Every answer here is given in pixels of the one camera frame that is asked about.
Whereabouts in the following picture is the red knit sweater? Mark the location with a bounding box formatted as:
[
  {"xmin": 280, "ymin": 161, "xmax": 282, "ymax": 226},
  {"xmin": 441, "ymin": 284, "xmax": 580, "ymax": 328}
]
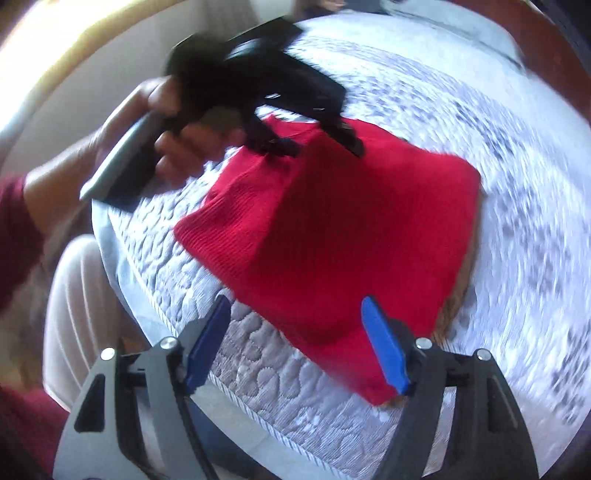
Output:
[{"xmin": 174, "ymin": 118, "xmax": 481, "ymax": 405}]

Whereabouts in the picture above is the dark red sleeved forearm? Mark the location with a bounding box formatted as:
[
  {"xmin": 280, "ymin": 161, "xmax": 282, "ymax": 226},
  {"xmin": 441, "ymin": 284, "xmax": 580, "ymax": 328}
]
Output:
[{"xmin": 0, "ymin": 175, "xmax": 44, "ymax": 312}]

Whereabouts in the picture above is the person's left hand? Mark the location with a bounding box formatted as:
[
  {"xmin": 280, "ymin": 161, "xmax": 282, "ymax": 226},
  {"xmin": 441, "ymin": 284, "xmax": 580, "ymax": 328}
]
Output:
[{"xmin": 23, "ymin": 77, "xmax": 245, "ymax": 236}]

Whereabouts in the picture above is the grey quilted bedspread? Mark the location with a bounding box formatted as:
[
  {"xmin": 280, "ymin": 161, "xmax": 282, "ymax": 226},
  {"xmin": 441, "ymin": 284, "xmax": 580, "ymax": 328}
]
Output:
[{"xmin": 92, "ymin": 13, "xmax": 590, "ymax": 479}]

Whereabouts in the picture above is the person's beige trouser leg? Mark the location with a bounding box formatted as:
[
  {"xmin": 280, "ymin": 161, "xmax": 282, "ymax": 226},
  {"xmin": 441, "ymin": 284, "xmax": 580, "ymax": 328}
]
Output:
[{"xmin": 42, "ymin": 235, "xmax": 148, "ymax": 410}]

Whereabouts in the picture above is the light blue bed sheet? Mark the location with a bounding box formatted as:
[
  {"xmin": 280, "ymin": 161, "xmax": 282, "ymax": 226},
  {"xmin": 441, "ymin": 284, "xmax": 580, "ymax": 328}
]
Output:
[{"xmin": 291, "ymin": 0, "xmax": 525, "ymax": 70}]

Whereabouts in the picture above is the dark wooden headboard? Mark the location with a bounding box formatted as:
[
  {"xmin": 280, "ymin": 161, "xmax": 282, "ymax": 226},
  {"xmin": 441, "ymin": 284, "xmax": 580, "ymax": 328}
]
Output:
[{"xmin": 455, "ymin": 0, "xmax": 590, "ymax": 121}]

